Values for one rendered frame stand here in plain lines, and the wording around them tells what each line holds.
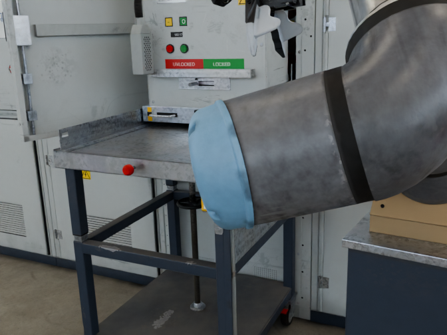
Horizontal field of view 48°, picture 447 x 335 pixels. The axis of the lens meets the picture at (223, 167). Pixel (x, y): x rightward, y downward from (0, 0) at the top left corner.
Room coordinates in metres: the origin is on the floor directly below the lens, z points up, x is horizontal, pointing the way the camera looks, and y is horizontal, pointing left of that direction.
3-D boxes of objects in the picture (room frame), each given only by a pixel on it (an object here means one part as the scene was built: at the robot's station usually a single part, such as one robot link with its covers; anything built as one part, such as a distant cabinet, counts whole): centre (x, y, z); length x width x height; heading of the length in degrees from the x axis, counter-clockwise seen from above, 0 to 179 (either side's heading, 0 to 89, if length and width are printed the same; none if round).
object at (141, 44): (1.88, 0.28, 1.14); 0.08 x 0.05 x 0.17; 154
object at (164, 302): (1.73, 0.12, 0.46); 0.64 x 0.58 x 0.66; 154
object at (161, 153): (1.73, 0.11, 0.82); 0.68 x 0.62 x 0.06; 154
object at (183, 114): (1.86, 0.06, 0.90); 0.54 x 0.05 x 0.06; 64
